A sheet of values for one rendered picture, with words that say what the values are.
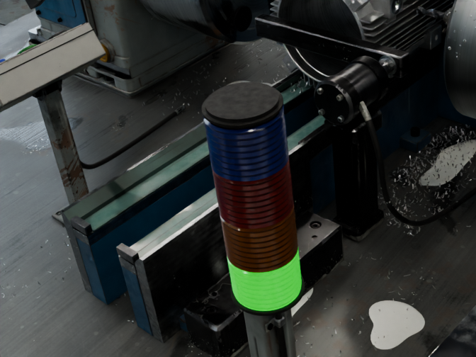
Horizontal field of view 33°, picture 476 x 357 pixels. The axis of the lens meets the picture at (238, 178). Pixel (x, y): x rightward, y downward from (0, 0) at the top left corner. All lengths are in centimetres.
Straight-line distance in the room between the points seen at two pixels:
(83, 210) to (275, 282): 42
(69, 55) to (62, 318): 35
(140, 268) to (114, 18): 64
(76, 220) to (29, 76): 20
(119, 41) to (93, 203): 51
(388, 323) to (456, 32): 35
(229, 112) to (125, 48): 91
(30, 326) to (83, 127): 49
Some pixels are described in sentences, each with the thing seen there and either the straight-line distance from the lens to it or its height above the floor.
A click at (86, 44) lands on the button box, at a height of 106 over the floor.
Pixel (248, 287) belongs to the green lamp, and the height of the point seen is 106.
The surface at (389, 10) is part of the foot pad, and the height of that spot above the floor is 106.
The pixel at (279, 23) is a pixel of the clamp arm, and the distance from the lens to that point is 115.
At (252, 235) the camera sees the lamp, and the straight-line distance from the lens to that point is 61.
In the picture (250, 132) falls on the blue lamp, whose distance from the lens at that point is 56.
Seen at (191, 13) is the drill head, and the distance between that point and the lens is 129.
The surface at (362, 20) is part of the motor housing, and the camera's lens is 108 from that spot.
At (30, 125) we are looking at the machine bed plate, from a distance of 150.
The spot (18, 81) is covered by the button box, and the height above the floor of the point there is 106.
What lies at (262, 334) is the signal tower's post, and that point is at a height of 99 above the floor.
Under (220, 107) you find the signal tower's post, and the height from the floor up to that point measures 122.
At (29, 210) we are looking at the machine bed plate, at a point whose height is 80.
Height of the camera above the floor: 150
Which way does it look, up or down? 35 degrees down
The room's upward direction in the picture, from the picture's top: 8 degrees counter-clockwise
